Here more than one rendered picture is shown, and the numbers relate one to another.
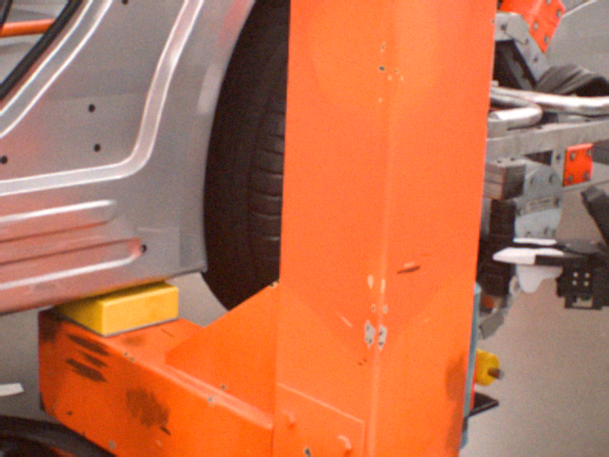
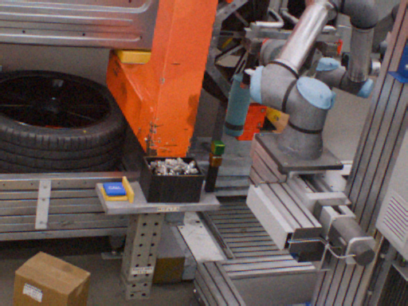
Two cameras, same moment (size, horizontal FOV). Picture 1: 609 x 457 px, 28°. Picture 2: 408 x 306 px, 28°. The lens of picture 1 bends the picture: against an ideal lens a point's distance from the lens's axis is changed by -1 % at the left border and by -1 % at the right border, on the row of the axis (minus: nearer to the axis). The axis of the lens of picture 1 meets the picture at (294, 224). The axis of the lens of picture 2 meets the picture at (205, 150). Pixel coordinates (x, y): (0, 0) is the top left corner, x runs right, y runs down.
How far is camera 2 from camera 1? 182 cm
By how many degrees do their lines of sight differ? 21
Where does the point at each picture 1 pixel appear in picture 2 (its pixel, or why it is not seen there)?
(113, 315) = (126, 56)
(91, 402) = (115, 83)
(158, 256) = (146, 41)
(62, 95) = not seen: outside the picture
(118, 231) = (131, 30)
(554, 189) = not seen: hidden behind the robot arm
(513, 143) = (262, 33)
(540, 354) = not seen: hidden behind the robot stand
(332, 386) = (153, 92)
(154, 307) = (143, 58)
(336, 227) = (160, 45)
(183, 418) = (129, 93)
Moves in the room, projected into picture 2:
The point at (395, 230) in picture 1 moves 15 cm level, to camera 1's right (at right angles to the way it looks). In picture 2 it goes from (170, 51) to (209, 64)
